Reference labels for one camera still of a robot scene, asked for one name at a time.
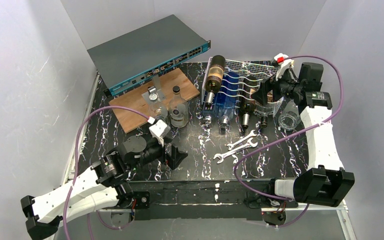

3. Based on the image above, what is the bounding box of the clear bottle white cap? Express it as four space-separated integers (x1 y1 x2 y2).
148 93 170 126

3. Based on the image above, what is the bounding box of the clear liquor bottle black cap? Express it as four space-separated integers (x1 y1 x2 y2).
168 85 189 128

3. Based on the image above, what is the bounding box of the dark wine bottle gold label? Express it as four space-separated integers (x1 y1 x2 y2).
204 55 226 107

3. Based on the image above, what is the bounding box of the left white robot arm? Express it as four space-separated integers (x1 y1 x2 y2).
20 136 188 240

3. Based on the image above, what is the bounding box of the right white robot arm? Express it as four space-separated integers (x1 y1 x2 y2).
251 60 355 207

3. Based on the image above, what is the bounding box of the dark green lower wine bottle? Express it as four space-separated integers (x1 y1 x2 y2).
238 75 261 131

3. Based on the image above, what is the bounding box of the wooden board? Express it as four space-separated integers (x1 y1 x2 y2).
109 69 200 134

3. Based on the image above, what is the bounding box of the small silver wrench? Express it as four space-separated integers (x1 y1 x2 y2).
226 130 257 150

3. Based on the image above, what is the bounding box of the large silver wrench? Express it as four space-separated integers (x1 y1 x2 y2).
213 138 258 164

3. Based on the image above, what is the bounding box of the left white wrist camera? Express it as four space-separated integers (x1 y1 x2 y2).
147 116 170 147

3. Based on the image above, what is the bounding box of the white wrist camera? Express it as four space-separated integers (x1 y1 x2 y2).
271 53 294 81
147 116 170 147

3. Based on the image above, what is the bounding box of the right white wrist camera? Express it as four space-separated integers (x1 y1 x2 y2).
271 53 294 81

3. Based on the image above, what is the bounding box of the white wire wine rack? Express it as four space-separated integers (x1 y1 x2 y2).
201 57 276 113

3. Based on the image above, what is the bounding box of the silver metal stand bracket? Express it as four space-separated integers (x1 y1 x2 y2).
141 75 166 105

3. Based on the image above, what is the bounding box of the black base frame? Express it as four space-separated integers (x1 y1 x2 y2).
129 179 301 221

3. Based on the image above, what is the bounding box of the grey network switch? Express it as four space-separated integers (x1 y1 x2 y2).
87 14 211 98

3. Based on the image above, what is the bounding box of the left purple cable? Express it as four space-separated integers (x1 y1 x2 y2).
62 105 156 240

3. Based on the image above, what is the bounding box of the purple cable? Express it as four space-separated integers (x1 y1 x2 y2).
233 54 345 229
62 105 156 240

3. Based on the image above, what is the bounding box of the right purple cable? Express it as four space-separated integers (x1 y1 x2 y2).
233 54 345 229

